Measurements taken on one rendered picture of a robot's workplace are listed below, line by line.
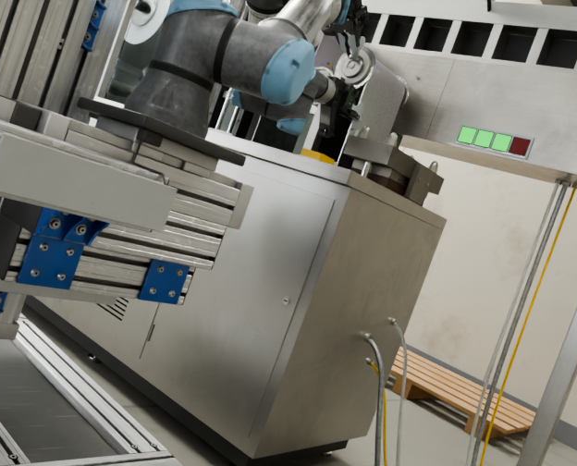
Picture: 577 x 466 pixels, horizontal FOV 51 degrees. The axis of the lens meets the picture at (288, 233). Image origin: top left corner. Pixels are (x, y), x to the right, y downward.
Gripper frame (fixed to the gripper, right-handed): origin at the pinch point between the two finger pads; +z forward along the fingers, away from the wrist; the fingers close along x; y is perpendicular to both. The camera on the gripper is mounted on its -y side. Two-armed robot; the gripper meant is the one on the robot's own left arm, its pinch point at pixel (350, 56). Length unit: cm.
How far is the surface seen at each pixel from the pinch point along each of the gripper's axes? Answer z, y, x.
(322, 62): 7.4, 5.8, 18.1
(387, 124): 27.6, 6.2, -5.9
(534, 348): 239, 93, -26
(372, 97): 13.6, 0.0, -5.8
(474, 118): 29.8, 21.9, -29.8
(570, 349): 81, -14, -79
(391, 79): 13.8, 12.0, -5.4
